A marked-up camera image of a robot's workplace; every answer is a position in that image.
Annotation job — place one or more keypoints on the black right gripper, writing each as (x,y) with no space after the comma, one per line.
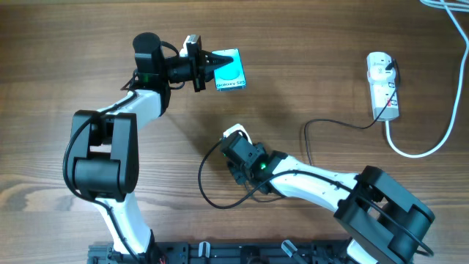
(239,175)

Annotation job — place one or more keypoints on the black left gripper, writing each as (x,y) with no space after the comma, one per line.
(202,70)

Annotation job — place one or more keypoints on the blue screen Galaxy smartphone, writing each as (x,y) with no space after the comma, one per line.
(230,76)

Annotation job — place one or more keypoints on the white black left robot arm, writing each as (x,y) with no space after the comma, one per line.
(101,161)

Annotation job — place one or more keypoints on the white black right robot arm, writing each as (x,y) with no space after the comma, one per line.
(386,222)

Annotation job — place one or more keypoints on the white power strip socket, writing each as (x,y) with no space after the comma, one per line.
(381,75)

